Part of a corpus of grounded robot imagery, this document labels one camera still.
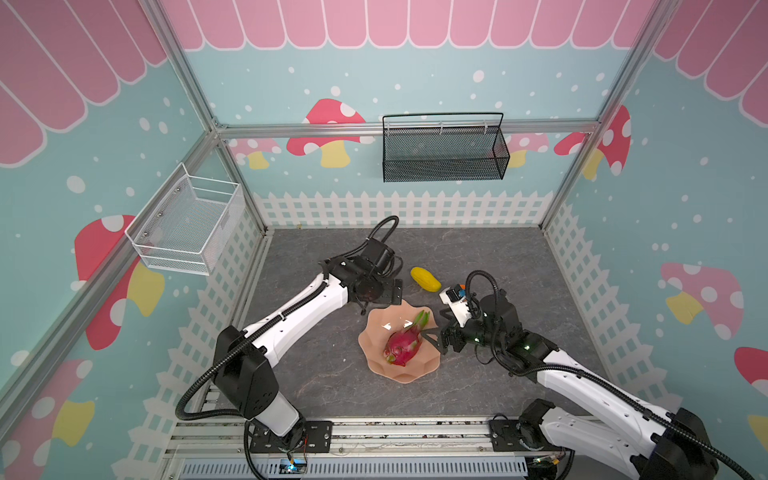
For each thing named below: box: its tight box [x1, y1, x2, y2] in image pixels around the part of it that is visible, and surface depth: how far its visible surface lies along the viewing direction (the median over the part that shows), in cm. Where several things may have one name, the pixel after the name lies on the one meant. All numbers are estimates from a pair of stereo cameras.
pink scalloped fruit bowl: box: [358, 299, 441, 384], surface depth 89 cm
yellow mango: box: [410, 266, 442, 293], surface depth 104 cm
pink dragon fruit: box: [383, 310, 431, 367], surface depth 83 cm
